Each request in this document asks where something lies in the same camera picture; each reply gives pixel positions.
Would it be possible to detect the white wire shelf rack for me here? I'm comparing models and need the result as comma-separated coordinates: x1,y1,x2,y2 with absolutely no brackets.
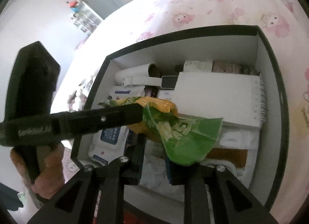
71,5,103,36

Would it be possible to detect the brown patterned tube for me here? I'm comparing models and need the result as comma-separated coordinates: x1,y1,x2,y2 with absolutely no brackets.
183,60,258,76

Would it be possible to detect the white lint roller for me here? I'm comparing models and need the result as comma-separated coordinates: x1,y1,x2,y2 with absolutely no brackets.
115,63,178,88

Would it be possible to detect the yellow snack bag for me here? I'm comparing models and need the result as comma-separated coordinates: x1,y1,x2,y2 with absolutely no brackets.
117,96,179,142

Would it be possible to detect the pink cartoon print bedsheet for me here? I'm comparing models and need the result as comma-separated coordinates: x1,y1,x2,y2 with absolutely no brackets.
65,0,308,223

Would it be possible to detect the white blue wet wipes pack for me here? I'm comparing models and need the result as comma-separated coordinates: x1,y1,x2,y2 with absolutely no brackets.
88,85,146,167

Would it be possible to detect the person's left hand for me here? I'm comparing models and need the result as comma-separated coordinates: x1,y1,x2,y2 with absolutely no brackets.
10,142,65,199

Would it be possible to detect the black storage box white interior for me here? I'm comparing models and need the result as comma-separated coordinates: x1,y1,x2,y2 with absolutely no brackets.
85,25,289,209

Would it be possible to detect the white spiral notebook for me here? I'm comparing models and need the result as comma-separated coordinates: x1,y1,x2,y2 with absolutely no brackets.
171,72,266,128

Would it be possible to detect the green snack bag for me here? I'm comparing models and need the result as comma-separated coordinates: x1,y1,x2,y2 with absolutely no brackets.
99,98,223,166

